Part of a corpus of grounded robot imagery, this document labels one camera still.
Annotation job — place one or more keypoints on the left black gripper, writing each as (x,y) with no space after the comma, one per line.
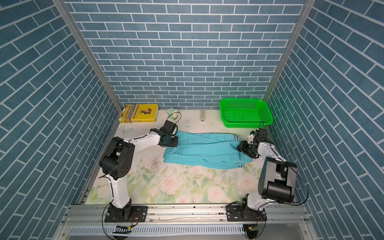
(175,144)

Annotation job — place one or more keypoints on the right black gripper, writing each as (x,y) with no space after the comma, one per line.
(243,147)

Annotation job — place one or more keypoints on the teal long pants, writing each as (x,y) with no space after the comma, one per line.
(215,151)

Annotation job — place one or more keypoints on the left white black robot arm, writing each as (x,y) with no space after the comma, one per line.
(118,158)

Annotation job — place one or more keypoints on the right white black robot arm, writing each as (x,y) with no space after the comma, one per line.
(277,182)

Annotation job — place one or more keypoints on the pale green tape dispenser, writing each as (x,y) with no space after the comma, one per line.
(173,113)

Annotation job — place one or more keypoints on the green plastic basket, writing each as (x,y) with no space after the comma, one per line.
(245,113)

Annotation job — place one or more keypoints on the yellow book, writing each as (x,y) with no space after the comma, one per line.
(139,113)

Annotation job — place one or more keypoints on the floral table mat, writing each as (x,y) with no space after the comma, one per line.
(152,181)

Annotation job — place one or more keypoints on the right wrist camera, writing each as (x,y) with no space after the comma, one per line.
(251,139)

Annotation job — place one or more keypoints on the aluminium mounting rail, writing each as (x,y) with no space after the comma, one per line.
(187,222)

